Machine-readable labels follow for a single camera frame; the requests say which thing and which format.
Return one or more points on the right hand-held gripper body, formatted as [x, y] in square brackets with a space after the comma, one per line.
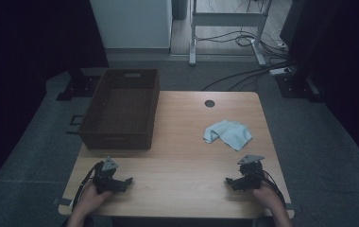
[250, 175]

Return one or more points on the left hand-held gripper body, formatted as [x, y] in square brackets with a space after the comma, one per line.
[105, 179]

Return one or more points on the light blue cloth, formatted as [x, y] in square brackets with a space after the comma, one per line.
[229, 134]

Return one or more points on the brown wicker basket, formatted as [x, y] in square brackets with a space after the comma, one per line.
[122, 110]

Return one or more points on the person's left hand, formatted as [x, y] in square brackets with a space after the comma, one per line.
[89, 200]

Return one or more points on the person's right hand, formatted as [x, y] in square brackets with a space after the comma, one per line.
[267, 197]

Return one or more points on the grey tape strip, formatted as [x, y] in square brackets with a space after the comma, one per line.
[289, 206]
[61, 201]

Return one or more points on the black tape floor mark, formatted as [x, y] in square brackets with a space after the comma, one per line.
[73, 120]

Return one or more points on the black round table grommet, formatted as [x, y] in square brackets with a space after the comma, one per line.
[209, 103]

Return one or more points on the black stand base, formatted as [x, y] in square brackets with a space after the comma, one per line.
[81, 88]
[297, 86]

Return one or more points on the white power strip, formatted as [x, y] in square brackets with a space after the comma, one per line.
[280, 71]

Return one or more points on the white plug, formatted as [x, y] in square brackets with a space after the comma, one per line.
[281, 45]

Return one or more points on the dark curtain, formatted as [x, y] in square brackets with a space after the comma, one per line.
[341, 63]
[20, 63]

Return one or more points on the white cabinet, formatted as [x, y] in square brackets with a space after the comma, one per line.
[133, 23]

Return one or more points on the white metal stand frame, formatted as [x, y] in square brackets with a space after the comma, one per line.
[228, 19]

